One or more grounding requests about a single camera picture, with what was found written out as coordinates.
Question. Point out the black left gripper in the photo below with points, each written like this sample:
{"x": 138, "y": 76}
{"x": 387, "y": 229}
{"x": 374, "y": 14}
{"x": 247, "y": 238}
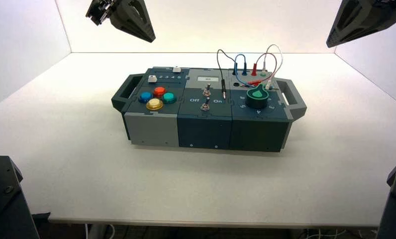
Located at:
{"x": 98, "y": 11}

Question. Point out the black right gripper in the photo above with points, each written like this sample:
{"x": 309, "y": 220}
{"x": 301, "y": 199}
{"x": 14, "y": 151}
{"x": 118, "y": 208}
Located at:
{"x": 395, "y": 6}

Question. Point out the metal toggle switch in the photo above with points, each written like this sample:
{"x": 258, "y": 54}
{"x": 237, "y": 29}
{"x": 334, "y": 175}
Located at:
{"x": 204, "y": 105}
{"x": 207, "y": 91}

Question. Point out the dark left arm base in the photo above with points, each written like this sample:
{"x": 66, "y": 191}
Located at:
{"x": 7, "y": 204}

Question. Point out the white slider cap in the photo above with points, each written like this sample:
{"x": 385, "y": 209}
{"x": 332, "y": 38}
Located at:
{"x": 152, "y": 79}
{"x": 176, "y": 69}

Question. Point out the orange round push button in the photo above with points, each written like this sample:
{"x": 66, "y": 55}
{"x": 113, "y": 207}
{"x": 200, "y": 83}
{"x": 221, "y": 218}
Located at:
{"x": 159, "y": 91}

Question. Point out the blue round push button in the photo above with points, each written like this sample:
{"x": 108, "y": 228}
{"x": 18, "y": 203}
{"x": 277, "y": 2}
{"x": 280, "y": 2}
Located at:
{"x": 145, "y": 97}

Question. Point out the green round push button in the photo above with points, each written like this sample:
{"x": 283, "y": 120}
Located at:
{"x": 168, "y": 97}

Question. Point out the yellow round push button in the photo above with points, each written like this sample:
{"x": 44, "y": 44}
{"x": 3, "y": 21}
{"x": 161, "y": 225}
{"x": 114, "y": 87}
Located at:
{"x": 154, "y": 104}

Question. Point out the teal and grey control box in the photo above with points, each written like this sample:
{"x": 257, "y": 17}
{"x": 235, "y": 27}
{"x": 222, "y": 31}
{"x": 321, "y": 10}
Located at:
{"x": 204, "y": 130}

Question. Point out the green rotary knob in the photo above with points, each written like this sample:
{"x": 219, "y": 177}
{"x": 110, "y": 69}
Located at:
{"x": 257, "y": 99}

